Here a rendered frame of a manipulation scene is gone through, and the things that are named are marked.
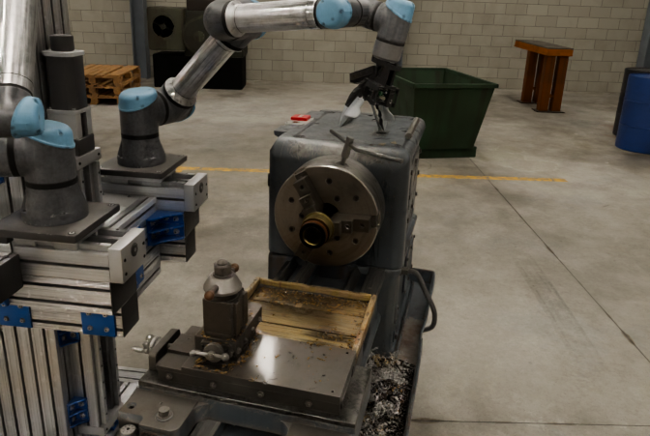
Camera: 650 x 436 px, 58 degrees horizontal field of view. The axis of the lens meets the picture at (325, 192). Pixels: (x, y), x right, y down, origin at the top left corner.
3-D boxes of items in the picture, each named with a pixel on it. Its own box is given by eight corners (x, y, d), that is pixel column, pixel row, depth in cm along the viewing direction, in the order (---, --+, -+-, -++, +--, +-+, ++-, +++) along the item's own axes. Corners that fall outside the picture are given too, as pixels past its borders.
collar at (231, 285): (213, 276, 126) (212, 263, 125) (248, 281, 125) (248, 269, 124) (196, 293, 119) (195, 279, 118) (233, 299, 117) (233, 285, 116)
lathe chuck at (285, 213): (273, 235, 189) (296, 144, 177) (367, 268, 184) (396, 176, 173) (264, 247, 180) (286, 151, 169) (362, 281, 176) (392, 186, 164)
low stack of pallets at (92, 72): (91, 90, 981) (88, 64, 967) (143, 92, 986) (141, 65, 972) (63, 103, 863) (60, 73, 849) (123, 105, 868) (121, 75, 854)
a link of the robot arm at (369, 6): (334, -11, 149) (371, 1, 145) (353, -10, 159) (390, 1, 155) (327, 21, 153) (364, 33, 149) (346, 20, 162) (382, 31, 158)
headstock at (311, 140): (308, 196, 254) (310, 106, 241) (419, 210, 244) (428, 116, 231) (260, 251, 199) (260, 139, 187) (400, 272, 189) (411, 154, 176)
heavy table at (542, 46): (506, 95, 1088) (514, 39, 1056) (530, 96, 1089) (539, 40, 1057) (537, 112, 936) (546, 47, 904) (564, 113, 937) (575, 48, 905)
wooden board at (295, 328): (255, 288, 175) (255, 276, 174) (376, 306, 167) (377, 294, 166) (214, 343, 147) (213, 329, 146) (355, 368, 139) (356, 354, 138)
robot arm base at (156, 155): (108, 165, 185) (105, 134, 182) (130, 154, 200) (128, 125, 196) (155, 169, 184) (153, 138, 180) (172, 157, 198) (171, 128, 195)
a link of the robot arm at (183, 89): (132, 104, 195) (226, -12, 165) (165, 99, 208) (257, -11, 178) (153, 134, 194) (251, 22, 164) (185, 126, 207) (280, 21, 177)
